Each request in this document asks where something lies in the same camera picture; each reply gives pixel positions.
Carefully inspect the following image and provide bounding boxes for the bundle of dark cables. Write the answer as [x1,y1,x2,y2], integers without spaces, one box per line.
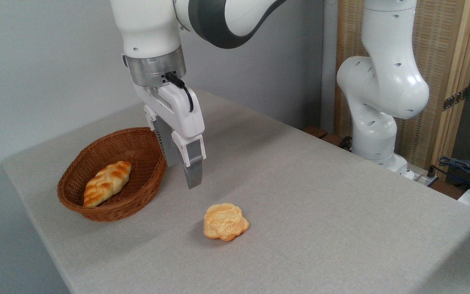
[429,156,470,192]

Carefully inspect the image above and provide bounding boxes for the brown wooden plank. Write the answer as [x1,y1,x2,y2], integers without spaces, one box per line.
[302,126,352,150]

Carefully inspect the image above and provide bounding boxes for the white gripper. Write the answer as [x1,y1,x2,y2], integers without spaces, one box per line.
[133,83,207,190]

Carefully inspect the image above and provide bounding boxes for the round flower-shaped bread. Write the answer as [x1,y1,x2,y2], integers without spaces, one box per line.
[203,203,249,242]

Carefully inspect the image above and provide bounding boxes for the wooden woven folding screen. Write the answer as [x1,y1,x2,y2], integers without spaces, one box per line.
[334,0,470,180]

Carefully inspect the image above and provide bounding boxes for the brown wicker basket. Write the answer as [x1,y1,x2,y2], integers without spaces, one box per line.
[57,127,167,222]

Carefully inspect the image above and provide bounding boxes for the grey tablecloth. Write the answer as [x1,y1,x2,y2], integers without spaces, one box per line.
[2,88,470,294]

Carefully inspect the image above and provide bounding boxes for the braided golden bread loaf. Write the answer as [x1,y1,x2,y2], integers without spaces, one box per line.
[83,161,132,208]

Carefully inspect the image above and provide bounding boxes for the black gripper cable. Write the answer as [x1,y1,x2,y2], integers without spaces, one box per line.
[165,72,195,113]

